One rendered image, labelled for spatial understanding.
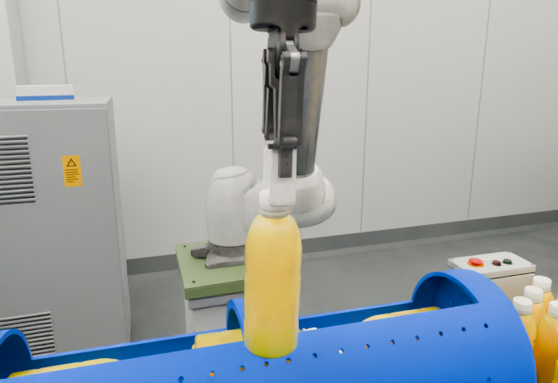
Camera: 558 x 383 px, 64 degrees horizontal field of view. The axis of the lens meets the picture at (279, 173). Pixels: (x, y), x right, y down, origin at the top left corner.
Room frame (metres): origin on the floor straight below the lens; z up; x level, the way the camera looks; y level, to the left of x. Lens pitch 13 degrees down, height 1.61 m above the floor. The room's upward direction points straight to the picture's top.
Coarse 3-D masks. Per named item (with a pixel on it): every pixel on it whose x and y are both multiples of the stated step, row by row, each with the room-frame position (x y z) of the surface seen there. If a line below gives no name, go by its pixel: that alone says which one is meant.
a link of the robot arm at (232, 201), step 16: (224, 176) 1.26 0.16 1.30; (240, 176) 1.27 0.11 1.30; (208, 192) 1.28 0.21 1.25; (224, 192) 1.24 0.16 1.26; (240, 192) 1.24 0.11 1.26; (256, 192) 1.26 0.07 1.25; (208, 208) 1.26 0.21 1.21; (224, 208) 1.23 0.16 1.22; (240, 208) 1.24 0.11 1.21; (256, 208) 1.25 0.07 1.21; (208, 224) 1.27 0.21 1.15; (224, 224) 1.23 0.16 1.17; (240, 224) 1.24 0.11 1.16; (208, 240) 1.28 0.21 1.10; (224, 240) 1.24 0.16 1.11; (240, 240) 1.24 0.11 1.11
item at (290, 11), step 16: (256, 0) 0.51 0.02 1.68; (272, 0) 0.50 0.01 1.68; (288, 0) 0.49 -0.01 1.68; (304, 0) 0.50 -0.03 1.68; (256, 16) 0.51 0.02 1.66; (272, 16) 0.50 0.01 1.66; (288, 16) 0.49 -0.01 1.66; (304, 16) 0.50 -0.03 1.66; (272, 32) 0.53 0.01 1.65; (288, 32) 0.49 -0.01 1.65; (304, 32) 0.55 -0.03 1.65
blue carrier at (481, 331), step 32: (416, 288) 0.87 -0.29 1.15; (448, 288) 0.85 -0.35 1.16; (480, 288) 0.73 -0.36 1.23; (320, 320) 0.83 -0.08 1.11; (352, 320) 0.85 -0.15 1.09; (384, 320) 0.64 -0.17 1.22; (416, 320) 0.65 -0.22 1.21; (448, 320) 0.66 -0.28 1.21; (480, 320) 0.67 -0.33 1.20; (512, 320) 0.67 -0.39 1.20; (0, 352) 0.66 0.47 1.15; (64, 352) 0.70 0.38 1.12; (96, 352) 0.71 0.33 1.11; (128, 352) 0.73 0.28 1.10; (160, 352) 0.74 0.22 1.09; (192, 352) 0.56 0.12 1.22; (224, 352) 0.57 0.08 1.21; (320, 352) 0.59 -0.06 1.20; (352, 352) 0.59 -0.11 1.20; (384, 352) 0.60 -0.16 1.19; (416, 352) 0.61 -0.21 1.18; (448, 352) 0.62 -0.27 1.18; (480, 352) 0.63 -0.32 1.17; (512, 352) 0.64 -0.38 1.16
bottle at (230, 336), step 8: (240, 328) 0.67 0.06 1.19; (200, 336) 0.64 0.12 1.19; (208, 336) 0.64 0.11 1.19; (216, 336) 0.64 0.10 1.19; (224, 336) 0.64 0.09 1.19; (232, 336) 0.64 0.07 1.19; (240, 336) 0.64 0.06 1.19; (200, 344) 0.62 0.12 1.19; (208, 344) 0.62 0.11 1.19; (216, 344) 0.62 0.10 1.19; (288, 360) 0.64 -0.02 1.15; (240, 368) 0.61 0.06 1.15
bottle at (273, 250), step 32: (256, 224) 0.51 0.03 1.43; (288, 224) 0.51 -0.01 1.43; (256, 256) 0.50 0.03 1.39; (288, 256) 0.49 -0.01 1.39; (256, 288) 0.49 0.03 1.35; (288, 288) 0.49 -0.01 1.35; (256, 320) 0.49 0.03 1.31; (288, 320) 0.49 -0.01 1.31; (256, 352) 0.49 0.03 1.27; (288, 352) 0.49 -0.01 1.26
